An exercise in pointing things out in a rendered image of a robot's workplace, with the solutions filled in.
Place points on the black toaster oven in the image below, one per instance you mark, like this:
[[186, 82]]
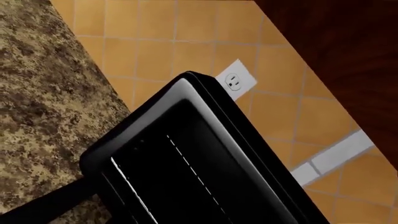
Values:
[[174, 116]]

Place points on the white wall power outlet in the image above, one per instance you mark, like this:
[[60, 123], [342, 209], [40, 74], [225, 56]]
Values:
[[237, 81]]

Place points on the dark wood wall cabinet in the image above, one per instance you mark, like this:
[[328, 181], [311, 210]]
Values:
[[342, 42]]

